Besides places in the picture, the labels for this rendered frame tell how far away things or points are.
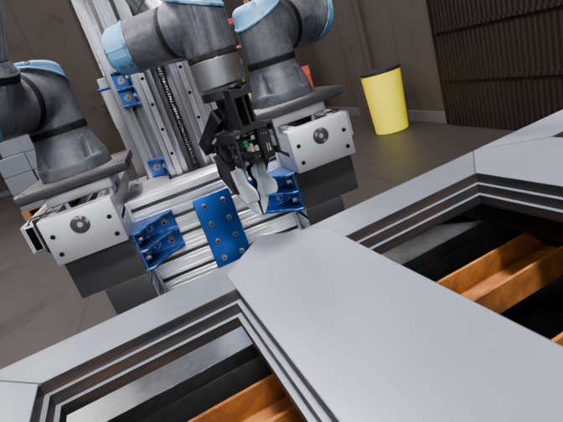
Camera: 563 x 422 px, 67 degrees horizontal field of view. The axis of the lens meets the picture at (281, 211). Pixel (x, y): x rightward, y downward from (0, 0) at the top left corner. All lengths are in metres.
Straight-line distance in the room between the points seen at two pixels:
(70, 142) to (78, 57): 10.90
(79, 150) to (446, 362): 0.80
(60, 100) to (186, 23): 0.42
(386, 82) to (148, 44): 4.28
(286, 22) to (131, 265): 0.63
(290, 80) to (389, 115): 3.95
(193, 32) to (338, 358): 0.46
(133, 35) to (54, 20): 11.34
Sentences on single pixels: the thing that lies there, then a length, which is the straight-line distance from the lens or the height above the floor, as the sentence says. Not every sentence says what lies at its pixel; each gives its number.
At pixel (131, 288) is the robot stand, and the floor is 0.79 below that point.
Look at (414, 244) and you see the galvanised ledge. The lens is 0.98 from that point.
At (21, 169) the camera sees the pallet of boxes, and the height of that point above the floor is 0.74.
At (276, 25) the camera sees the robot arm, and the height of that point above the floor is 1.20.
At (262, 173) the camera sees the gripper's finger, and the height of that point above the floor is 0.97.
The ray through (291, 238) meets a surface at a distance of 0.70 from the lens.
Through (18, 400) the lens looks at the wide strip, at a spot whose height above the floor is 0.86.
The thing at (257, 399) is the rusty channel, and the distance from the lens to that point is 0.67.
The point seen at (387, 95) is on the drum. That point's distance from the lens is 4.87.
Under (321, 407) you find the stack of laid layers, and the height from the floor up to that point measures 0.85.
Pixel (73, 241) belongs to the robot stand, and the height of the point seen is 0.94.
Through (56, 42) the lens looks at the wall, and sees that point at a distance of 11.96.
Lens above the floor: 1.14
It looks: 19 degrees down
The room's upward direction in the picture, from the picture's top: 18 degrees counter-clockwise
